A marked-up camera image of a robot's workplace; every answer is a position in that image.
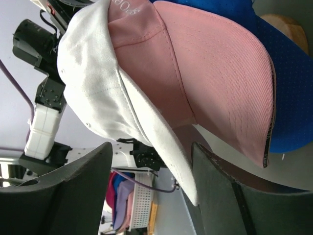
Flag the light wooden hat stand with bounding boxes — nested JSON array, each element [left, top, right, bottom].
[[261, 14, 309, 54]]

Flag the white baseball cap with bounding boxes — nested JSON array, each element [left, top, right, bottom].
[[57, 0, 198, 205]]

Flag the white perforated basket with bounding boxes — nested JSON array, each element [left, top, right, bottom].
[[129, 183, 158, 235]]

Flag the pink baseball cap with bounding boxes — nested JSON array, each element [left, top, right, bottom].
[[108, 0, 276, 167]]

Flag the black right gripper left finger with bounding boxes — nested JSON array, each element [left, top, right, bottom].
[[0, 142, 112, 235]]

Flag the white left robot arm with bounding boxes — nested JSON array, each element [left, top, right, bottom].
[[13, 19, 164, 175]]

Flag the folded coloured clothes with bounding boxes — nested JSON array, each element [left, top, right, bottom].
[[105, 172, 134, 233]]

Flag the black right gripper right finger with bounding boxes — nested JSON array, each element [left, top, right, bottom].
[[192, 142, 313, 235]]

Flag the blue baseball cap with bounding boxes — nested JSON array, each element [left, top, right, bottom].
[[168, 0, 313, 154]]

